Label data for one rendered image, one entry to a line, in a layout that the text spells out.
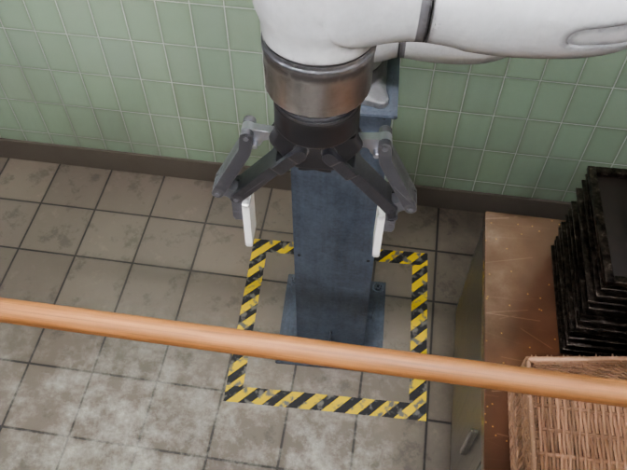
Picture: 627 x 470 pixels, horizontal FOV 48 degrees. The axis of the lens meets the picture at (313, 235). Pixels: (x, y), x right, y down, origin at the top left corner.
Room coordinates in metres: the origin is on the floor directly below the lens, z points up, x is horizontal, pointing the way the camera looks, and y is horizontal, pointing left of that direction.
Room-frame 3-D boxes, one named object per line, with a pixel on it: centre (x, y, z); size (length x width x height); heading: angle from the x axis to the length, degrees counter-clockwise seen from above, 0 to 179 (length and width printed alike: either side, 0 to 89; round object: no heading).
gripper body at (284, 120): (0.45, 0.00, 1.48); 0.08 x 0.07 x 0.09; 85
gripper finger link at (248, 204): (0.45, 0.07, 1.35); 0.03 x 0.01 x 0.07; 175
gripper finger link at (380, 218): (0.44, -0.07, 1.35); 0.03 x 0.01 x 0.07; 175
